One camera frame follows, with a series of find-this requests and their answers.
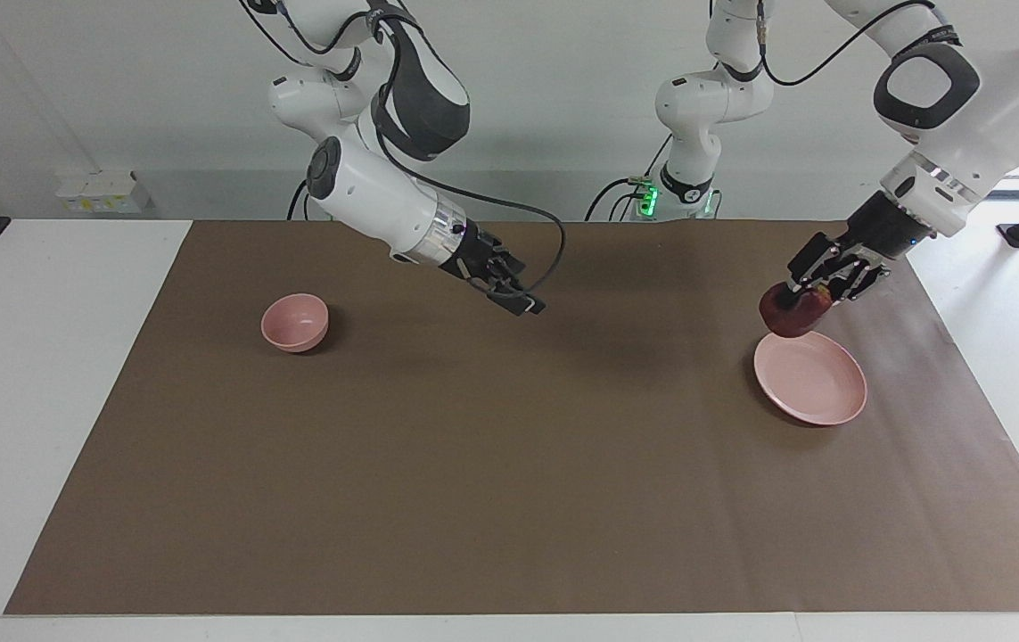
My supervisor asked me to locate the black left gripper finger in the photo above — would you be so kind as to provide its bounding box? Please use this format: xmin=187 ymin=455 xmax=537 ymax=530
xmin=788 ymin=232 xmax=840 ymax=291
xmin=830 ymin=254 xmax=889 ymax=304

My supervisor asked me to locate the dark red apple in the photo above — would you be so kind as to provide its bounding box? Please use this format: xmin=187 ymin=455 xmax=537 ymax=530
xmin=759 ymin=281 xmax=832 ymax=339

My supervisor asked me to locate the pink round plate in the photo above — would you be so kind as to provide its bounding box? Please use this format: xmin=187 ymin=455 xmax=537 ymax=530
xmin=753 ymin=331 xmax=868 ymax=426

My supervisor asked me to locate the pink round bowl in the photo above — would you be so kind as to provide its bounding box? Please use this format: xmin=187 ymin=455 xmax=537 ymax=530
xmin=260 ymin=293 xmax=331 ymax=354

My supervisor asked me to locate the brown table mat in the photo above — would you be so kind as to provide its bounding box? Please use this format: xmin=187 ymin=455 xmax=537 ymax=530
xmin=4 ymin=220 xmax=1019 ymax=616

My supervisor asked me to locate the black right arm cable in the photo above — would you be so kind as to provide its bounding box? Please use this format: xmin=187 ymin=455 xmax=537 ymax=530
xmin=242 ymin=0 xmax=566 ymax=300

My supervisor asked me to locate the white wall socket box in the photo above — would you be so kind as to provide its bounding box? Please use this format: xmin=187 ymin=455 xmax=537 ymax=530
xmin=54 ymin=169 xmax=153 ymax=215

